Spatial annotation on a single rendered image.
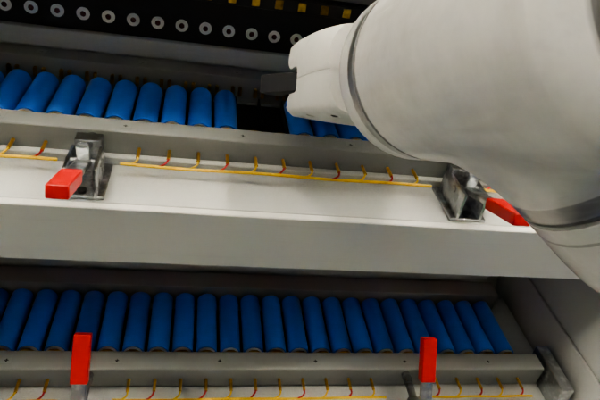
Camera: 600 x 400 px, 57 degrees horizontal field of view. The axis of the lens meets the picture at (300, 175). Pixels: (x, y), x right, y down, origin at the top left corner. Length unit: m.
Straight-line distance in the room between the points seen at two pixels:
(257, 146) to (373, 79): 0.19
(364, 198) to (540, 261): 0.15
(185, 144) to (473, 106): 0.27
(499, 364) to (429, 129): 0.40
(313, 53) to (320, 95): 0.02
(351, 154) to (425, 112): 0.23
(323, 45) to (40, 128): 0.21
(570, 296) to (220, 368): 0.33
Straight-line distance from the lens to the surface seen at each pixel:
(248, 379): 0.50
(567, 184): 0.19
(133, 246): 0.39
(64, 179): 0.32
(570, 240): 0.21
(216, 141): 0.40
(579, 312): 0.58
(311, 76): 0.30
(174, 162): 0.40
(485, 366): 0.56
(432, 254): 0.42
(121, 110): 0.44
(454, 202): 0.42
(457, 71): 0.16
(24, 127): 0.41
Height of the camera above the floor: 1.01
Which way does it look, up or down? 12 degrees down
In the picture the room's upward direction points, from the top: 7 degrees clockwise
